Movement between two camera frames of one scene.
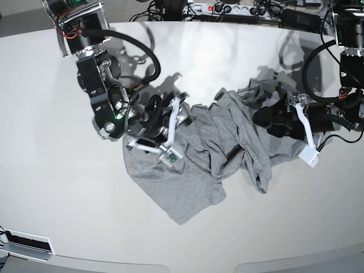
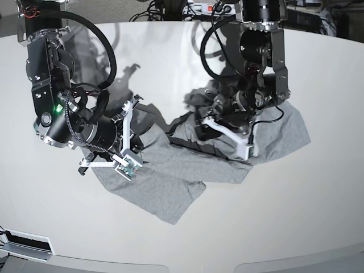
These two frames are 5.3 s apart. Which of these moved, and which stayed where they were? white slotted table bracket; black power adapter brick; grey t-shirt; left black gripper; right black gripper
Moved: left black gripper; grey t-shirt; right black gripper
Stayed: white slotted table bracket; black power adapter brick
